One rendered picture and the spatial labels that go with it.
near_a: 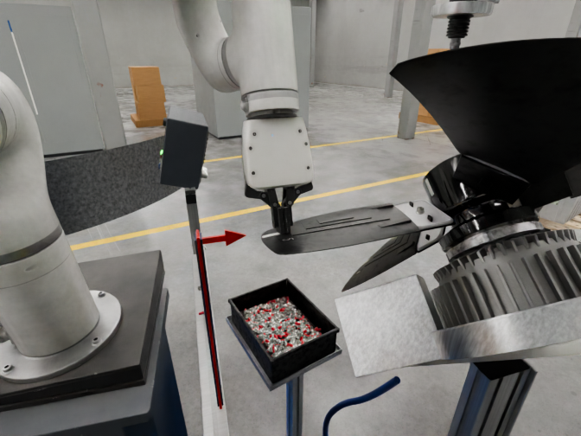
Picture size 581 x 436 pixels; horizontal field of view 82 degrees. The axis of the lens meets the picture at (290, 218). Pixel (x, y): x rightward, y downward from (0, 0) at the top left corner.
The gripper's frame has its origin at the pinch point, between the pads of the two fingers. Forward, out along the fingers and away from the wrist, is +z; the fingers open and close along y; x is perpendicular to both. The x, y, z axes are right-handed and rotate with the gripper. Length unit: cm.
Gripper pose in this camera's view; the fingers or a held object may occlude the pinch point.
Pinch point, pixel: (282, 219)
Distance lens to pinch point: 52.4
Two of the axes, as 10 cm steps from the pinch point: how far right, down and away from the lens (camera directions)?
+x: -2.7, -1.2, 9.5
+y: 9.6, -1.3, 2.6
